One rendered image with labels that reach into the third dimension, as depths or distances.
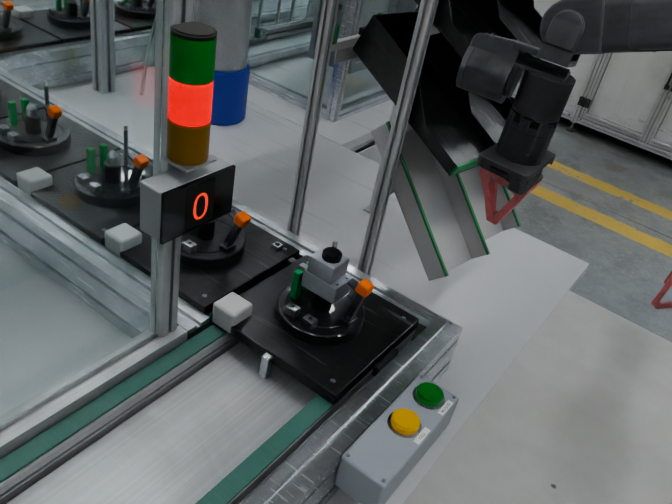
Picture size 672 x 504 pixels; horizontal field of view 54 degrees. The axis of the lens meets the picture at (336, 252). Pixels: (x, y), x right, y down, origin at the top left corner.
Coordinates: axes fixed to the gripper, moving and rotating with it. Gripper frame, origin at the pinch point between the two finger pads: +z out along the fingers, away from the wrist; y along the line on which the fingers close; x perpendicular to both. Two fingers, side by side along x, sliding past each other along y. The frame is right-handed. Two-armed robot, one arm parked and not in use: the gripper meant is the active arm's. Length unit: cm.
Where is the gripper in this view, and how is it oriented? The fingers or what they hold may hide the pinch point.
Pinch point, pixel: (493, 216)
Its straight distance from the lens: 88.6
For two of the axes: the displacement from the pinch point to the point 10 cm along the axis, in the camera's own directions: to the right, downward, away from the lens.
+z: -2.0, 8.0, 5.6
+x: 7.9, 4.7, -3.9
